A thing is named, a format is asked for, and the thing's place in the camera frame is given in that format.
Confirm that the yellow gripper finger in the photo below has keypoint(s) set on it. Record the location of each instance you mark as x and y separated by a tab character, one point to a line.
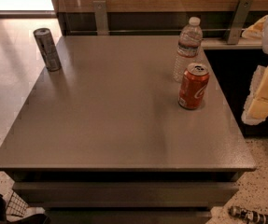
255	30
256	104

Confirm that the red coke can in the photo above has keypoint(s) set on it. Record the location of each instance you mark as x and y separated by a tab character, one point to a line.
194	83

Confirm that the silver redbull can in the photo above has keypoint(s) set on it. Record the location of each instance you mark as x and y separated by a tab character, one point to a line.
47	48

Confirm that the clear plastic water bottle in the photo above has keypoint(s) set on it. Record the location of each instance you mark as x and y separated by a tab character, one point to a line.
189	41

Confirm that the black white striped cylinder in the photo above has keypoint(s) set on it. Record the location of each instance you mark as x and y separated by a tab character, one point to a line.
248	215

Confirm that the grey cabinet with drawers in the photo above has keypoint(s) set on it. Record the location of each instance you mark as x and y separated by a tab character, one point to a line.
104	140

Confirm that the black object on floor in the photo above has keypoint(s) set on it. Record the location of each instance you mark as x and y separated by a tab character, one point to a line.
2	210

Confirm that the right metal bracket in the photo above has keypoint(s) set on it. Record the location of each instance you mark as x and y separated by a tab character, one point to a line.
239	18

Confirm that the metal bracket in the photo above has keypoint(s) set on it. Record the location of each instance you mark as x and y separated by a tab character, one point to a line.
239	18
100	15

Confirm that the left metal bracket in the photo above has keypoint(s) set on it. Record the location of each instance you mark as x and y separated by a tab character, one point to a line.
100	15

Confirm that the black wire basket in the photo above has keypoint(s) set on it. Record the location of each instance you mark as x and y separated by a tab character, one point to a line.
15	205

